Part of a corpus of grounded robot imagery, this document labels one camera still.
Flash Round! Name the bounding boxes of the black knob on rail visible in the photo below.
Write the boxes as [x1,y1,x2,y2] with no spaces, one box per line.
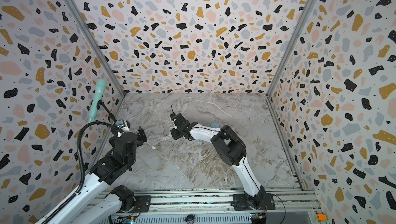
[184,214,195,224]

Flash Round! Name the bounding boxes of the orange button box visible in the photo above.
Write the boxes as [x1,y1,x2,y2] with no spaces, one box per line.
[316,214,328,222]

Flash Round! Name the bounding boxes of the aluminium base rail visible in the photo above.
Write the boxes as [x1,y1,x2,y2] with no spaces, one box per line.
[112,187,322,224]

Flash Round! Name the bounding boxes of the mint green microphone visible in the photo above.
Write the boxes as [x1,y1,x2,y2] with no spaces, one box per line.
[88,79,107,123]

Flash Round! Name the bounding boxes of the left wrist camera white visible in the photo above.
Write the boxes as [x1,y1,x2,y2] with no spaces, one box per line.
[115,120,130,134]

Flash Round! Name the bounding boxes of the blue earbud charging case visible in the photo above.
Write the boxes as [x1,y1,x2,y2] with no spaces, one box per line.
[210,123,220,128]

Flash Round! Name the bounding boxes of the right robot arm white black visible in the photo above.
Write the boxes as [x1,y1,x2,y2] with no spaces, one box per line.
[170,113,275,212]

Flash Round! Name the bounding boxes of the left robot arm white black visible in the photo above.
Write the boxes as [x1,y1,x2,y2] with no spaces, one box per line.
[38,121,150,224]

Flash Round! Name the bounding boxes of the black microphone stand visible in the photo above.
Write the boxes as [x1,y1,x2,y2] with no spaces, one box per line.
[97,100,117,122]

